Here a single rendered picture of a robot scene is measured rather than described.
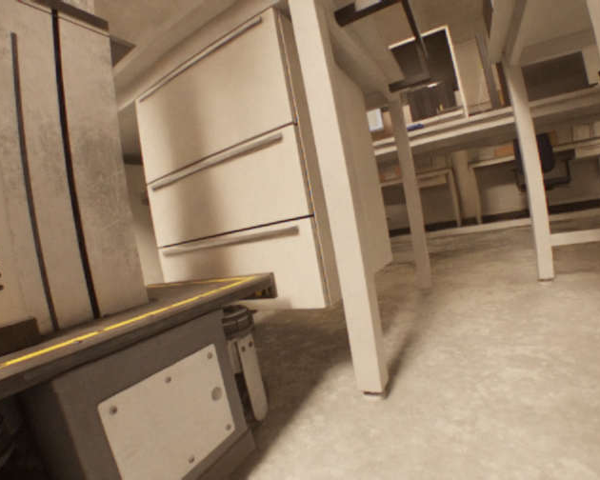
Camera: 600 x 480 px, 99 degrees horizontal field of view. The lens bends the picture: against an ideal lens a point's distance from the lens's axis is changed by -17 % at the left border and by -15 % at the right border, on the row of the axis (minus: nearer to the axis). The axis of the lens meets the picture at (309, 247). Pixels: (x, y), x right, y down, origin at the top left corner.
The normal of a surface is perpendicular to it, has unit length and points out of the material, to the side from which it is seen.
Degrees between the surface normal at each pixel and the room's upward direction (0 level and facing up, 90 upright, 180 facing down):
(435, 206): 90
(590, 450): 0
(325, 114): 90
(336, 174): 90
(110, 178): 90
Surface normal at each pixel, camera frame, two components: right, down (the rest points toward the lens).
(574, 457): -0.18, -0.98
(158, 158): -0.48, 0.14
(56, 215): 0.87, -0.13
